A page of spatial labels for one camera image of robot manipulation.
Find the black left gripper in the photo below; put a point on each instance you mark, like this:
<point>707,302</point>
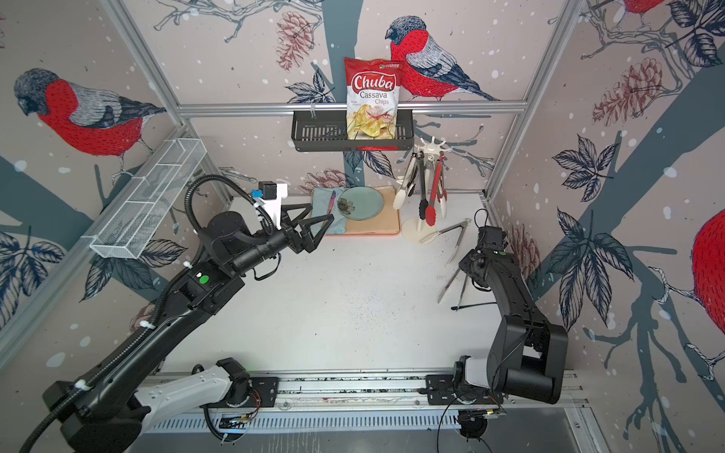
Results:
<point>303,241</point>

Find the black wire shelf basket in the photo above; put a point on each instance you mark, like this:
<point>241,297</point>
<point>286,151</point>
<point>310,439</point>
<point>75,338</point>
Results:
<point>326,131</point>

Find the light blue cloth napkin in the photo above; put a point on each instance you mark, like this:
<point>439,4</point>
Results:
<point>321,197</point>

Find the colourful handled knife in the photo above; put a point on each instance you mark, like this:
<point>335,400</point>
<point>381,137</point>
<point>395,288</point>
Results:
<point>331,203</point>

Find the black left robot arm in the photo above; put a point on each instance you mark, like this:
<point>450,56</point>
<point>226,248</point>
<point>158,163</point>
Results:
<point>103,410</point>

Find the orange tray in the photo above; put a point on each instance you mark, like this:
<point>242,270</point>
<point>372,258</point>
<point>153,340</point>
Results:
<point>385,223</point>

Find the black steel tongs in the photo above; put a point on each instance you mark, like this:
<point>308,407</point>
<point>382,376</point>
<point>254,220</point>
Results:
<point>421,172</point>

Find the red silicone tongs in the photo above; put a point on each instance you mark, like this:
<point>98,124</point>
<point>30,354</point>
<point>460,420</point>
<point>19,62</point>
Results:
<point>438,193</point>

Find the cream handled utensil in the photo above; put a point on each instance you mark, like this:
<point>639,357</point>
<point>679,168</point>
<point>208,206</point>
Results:
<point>455,287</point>

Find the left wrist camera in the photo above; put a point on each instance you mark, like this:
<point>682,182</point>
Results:
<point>269,196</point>

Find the Chuba cassava chips bag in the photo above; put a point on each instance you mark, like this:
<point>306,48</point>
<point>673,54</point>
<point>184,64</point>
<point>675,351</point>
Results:
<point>373,94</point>

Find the green ceramic plate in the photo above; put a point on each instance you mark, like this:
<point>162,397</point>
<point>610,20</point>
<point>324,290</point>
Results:
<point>360,203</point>

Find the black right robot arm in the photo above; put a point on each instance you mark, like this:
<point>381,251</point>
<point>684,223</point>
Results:
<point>528,355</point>

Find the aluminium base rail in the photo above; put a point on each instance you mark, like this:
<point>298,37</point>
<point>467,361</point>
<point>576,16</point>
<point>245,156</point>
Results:
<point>281,403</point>

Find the cream utensil rack stand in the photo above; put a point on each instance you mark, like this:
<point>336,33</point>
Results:
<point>413,229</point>

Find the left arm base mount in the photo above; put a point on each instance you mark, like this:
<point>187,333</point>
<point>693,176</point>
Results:
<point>246,390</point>

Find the white mesh wall basket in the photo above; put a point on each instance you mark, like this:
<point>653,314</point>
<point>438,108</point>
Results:
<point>152,195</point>

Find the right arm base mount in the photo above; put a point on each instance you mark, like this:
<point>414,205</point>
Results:
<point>464,390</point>

